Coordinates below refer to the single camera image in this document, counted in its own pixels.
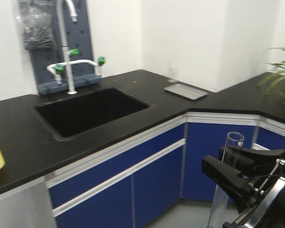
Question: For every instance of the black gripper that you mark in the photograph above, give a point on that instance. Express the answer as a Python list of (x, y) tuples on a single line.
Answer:
[(255, 181)]

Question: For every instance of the clear tall test tube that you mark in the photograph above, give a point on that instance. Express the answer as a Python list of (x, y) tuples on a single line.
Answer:
[(220, 199)]

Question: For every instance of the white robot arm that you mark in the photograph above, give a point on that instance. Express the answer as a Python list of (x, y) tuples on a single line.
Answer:
[(252, 188)]

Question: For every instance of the grey metal tray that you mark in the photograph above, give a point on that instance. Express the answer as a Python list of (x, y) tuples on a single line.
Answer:
[(186, 91)]

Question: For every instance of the green potted plant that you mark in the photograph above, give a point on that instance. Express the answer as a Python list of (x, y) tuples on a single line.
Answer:
[(277, 74)]

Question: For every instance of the blue lab cabinet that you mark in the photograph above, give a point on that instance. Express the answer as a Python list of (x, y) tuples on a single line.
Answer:
[(130, 183)]

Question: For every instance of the clear glass beaker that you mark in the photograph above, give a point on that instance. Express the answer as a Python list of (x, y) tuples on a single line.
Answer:
[(172, 74)]

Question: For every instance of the black lab sink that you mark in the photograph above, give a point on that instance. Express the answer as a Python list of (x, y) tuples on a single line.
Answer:
[(70, 117)]

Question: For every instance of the grey pegboard drying rack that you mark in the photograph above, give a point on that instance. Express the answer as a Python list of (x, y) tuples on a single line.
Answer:
[(78, 36)]

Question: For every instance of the white lab faucet green valves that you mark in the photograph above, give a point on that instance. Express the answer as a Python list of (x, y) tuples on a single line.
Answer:
[(58, 68)]

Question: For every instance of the plastic bag of pegs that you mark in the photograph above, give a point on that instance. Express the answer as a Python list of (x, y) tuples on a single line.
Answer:
[(34, 18)]

